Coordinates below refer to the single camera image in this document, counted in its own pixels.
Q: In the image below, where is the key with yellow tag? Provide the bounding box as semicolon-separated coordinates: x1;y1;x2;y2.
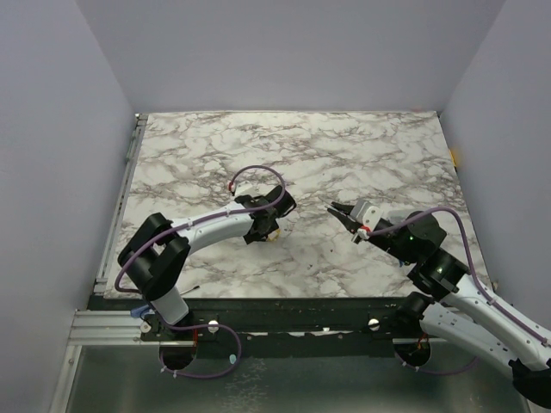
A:
266;229;281;242

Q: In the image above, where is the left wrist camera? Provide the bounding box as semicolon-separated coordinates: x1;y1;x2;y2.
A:
228;181;257;198

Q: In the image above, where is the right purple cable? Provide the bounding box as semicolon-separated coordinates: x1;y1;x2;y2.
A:
365;206;550;376

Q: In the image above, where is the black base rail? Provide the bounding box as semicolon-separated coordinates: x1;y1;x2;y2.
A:
132;298;430;358

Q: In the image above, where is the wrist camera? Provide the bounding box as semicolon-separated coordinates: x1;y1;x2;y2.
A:
350;199;382;232
228;181;257;198

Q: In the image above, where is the clear plastic box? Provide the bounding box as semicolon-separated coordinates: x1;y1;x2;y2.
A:
385;210;414;225

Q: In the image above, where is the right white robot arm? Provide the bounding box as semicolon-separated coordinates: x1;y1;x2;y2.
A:
327;200;550;409

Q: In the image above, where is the aluminium extrusion rail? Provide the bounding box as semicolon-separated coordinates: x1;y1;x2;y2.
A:
68;311;142;346

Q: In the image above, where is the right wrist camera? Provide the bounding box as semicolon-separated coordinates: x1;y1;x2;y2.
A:
350;199;382;232

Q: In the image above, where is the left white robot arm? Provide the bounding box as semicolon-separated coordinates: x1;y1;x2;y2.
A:
117;185;296;340

